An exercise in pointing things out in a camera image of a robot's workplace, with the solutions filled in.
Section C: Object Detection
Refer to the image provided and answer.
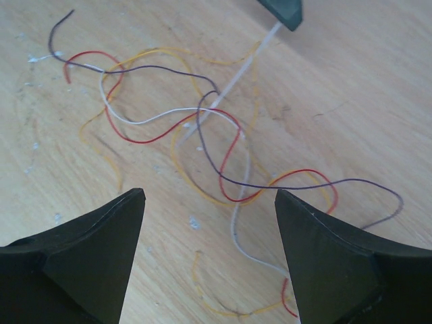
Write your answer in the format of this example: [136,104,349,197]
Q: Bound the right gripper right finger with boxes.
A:
[275,190,431,323]

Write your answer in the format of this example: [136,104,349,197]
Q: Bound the white zip tie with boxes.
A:
[176,22,283,148]

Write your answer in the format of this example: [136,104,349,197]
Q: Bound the white wire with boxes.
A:
[84,63,291,276]

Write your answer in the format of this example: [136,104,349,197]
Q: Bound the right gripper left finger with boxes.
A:
[1,188,146,323]

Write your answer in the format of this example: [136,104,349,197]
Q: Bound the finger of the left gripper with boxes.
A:
[258,0,303,32]

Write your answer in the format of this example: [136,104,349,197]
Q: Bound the purple wire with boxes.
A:
[48,9,404,230]

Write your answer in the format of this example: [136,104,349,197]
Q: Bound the red wire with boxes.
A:
[63,50,339,318]

